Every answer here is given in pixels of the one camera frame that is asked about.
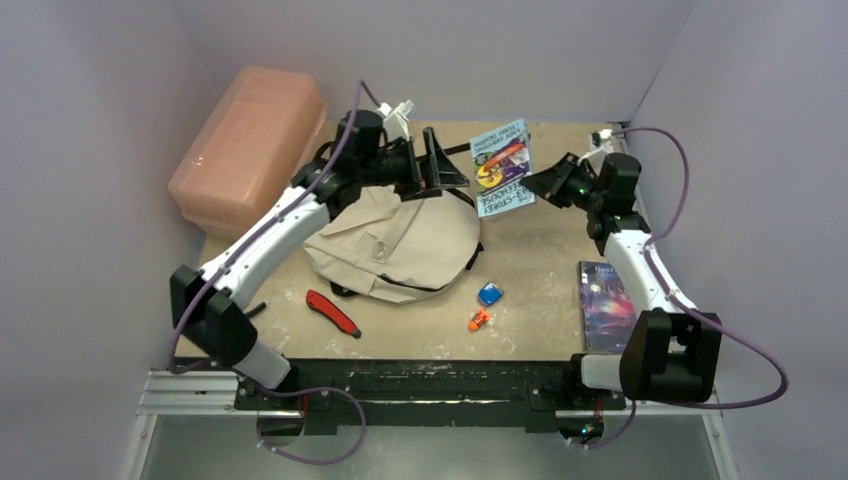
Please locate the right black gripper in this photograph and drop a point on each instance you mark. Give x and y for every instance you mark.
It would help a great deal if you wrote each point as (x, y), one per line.
(563, 183)

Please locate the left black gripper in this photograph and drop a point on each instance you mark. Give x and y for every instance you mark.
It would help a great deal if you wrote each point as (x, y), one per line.
(437, 170)

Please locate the light blue treehouse book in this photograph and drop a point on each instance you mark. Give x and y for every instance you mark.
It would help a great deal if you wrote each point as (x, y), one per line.
(502, 159)

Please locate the beige backpack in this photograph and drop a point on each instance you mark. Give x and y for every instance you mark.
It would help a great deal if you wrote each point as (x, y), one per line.
(397, 251)

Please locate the dark galaxy cover book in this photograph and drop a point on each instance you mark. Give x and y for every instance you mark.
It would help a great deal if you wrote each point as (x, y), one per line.
(607, 312)

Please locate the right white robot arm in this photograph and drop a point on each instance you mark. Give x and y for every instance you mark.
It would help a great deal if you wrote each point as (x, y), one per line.
(670, 355)

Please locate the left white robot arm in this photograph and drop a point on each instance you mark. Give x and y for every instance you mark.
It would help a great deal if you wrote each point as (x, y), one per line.
(208, 303)

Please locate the blue pencil sharpener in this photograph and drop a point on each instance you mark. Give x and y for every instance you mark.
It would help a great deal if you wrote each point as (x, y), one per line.
(490, 294)

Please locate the orange small toy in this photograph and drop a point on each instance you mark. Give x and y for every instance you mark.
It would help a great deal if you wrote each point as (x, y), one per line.
(479, 319)

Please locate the pink plastic storage box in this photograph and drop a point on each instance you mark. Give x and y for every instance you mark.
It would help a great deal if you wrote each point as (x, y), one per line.
(246, 153)

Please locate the red utility knife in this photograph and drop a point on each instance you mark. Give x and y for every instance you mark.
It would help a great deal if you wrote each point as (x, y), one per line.
(321, 305)

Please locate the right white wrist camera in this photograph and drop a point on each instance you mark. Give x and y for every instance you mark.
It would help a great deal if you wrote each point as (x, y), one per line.
(601, 143)

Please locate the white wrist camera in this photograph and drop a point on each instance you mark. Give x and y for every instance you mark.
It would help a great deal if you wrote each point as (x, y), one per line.
(601, 143)
(396, 119)

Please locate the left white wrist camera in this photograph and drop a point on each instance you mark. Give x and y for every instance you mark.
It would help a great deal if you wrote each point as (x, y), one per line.
(396, 119)

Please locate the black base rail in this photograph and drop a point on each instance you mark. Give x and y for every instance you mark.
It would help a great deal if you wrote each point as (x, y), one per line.
(329, 393)

